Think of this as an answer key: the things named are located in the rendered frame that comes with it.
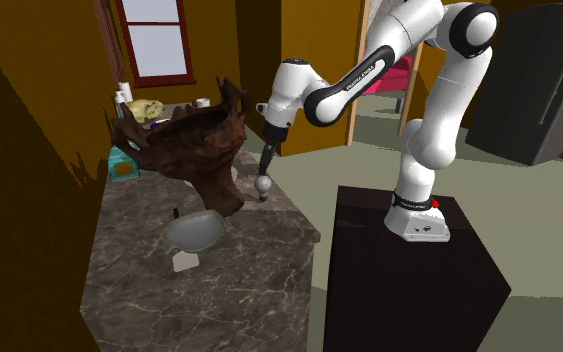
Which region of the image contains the grey light bulb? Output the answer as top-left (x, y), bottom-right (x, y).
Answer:
top-left (253, 174), bottom-right (273, 202)

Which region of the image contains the brown antler-shaped wooden sculpture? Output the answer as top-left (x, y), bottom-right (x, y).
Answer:
top-left (111, 75), bottom-right (252, 219)

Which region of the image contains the yellow crumpled cloth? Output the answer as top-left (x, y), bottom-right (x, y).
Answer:
top-left (126, 98), bottom-right (166, 125)

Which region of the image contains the red-framed window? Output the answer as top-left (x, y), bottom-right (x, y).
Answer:
top-left (114, 0), bottom-right (197, 89)

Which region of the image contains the white paper roll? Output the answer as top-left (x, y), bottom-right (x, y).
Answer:
top-left (116, 81), bottom-right (134, 105)

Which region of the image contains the teal tissue box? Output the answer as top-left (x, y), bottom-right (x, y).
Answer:
top-left (107, 145), bottom-right (141, 183)

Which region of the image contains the dark robot stand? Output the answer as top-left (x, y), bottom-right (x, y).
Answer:
top-left (323, 185), bottom-right (512, 352)

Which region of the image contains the black refrigerator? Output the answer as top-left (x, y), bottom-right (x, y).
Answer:
top-left (465, 3), bottom-right (563, 167)

